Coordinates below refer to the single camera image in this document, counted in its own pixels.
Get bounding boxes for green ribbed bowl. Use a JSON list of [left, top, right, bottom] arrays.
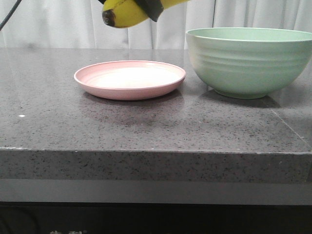
[[185, 27, 312, 99]]

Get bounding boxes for yellow banana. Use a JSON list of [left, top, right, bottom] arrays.
[[100, 0, 185, 28]]

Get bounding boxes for black cable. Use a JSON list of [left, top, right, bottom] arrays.
[[0, 0, 22, 30]]

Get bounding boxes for white curtain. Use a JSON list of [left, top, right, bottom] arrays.
[[0, 0, 312, 49]]

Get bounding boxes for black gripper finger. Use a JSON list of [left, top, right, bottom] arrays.
[[135, 0, 164, 22]]

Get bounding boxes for pink plate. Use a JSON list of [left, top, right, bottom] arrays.
[[74, 60, 186, 100]]

